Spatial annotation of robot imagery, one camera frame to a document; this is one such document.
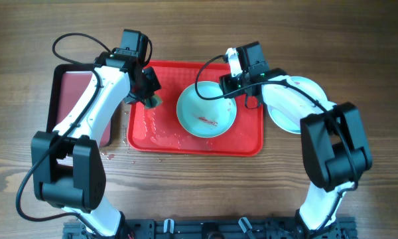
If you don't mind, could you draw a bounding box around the green yellow sponge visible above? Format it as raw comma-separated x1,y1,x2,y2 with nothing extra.
144,94,163,109

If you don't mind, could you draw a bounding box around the light blue plate back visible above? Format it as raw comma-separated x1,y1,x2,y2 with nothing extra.
176,81,237,138

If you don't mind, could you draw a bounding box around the light blue plate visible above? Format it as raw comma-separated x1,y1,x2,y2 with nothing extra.
176,81,237,138
262,76,336,134

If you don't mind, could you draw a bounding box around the light blue plate front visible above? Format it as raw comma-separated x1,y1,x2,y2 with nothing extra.
262,76,336,134

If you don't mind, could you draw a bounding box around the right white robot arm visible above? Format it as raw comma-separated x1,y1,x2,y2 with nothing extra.
220,42,372,238

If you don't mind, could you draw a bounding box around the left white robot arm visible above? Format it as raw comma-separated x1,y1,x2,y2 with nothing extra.
28,50,161,238

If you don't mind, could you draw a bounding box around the red plastic tray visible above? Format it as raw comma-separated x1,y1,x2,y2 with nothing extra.
127,60,263,157

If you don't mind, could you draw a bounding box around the dark water tray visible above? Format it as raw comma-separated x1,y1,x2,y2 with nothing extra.
46,64,131,147

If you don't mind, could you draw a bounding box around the black mounting rail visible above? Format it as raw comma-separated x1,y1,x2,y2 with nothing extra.
62,217,358,239

